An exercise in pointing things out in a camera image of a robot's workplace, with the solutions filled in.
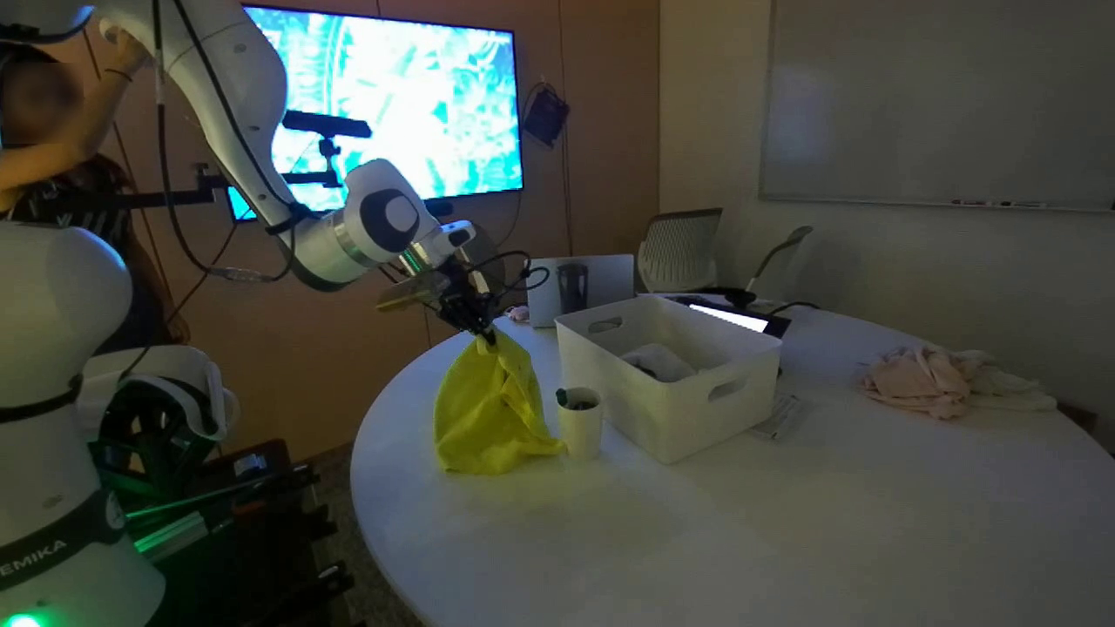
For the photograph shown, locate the grey office chair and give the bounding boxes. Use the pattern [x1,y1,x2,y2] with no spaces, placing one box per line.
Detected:
[742,223,820,312]
[635,206,727,295]

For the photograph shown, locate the person in striped top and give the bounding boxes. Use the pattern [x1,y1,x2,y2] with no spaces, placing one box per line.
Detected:
[0,25,178,351]

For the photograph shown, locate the white ceramic mug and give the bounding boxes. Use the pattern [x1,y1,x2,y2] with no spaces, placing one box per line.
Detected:
[555,382,610,462]

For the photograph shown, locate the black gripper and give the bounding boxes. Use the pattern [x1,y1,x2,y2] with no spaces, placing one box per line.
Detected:
[428,261,507,346]

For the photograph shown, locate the pink crumpled cloth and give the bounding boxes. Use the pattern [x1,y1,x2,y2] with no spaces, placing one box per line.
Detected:
[857,340,981,425]

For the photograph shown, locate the black tablet lit screen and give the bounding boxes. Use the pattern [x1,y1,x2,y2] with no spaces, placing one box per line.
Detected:
[669,288,794,340]

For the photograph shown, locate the wall whiteboard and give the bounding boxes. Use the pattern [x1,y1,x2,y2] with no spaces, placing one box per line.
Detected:
[756,0,1115,218]

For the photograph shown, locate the white waste bin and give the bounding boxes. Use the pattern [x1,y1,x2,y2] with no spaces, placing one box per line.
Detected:
[520,251,640,331]

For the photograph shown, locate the black equipment cart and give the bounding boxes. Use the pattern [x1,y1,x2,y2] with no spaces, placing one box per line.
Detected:
[86,436,360,627]

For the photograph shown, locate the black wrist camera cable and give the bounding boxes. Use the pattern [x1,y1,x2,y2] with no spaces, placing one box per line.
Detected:
[468,249,557,308]

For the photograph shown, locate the white crumpled cloth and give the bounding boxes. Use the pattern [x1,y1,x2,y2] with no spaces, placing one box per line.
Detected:
[958,346,1064,419]

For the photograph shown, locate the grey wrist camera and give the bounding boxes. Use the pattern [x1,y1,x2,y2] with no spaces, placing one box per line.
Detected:
[376,271,440,312]

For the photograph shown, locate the white plastic storage box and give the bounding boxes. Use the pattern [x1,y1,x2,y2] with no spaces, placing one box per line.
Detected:
[555,288,785,467]

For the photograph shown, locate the bright yellow towel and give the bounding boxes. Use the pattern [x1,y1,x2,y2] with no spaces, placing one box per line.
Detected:
[431,328,563,479]

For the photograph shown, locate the white round device black ring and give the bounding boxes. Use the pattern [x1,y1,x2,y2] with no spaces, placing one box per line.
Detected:
[53,340,245,472]

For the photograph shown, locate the wall television screen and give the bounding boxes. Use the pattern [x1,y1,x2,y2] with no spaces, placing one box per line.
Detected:
[218,4,529,227]

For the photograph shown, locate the black camera stand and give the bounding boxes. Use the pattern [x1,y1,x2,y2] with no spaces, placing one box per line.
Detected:
[32,108,376,218]

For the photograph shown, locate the small black wall box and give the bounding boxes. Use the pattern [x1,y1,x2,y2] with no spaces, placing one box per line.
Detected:
[520,83,576,151]

